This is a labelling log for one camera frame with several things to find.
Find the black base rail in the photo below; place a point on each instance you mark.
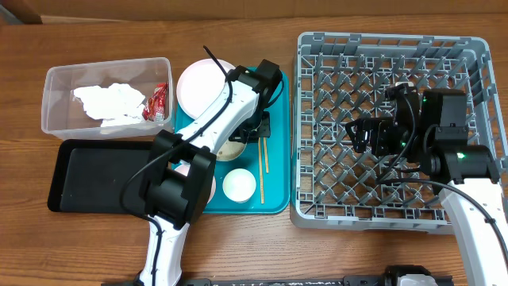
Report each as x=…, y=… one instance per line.
x=392, y=276

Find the white cup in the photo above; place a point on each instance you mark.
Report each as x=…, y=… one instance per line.
x=239, y=185

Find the wooden chopstick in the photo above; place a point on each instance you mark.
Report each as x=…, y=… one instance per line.
x=261, y=171
x=266, y=160

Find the grey metal bowl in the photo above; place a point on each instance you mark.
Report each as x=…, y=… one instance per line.
x=230, y=151

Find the small white plate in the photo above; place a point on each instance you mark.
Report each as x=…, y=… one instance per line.
x=212, y=186

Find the large white plate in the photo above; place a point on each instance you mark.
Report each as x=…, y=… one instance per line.
x=198, y=87

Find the grey dishwasher rack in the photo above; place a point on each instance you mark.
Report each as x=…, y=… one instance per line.
x=340, y=77

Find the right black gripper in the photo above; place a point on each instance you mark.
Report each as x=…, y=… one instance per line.
x=378, y=135

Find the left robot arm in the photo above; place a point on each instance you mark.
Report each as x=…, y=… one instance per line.
x=178, y=177

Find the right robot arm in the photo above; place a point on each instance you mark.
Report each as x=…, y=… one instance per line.
x=428, y=139

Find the rice leftovers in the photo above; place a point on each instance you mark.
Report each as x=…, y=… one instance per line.
x=228, y=153

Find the black plastic tray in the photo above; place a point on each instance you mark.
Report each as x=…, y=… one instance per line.
x=89, y=174

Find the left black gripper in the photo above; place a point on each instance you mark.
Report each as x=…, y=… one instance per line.
x=264, y=129

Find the teal serving tray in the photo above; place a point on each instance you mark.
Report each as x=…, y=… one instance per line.
x=277, y=183

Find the white napkin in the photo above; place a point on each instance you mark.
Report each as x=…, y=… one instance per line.
x=116, y=105

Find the red snack wrapper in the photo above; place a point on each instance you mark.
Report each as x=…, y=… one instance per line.
x=154, y=109

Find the clear plastic waste bin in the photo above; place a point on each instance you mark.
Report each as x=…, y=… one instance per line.
x=62, y=114

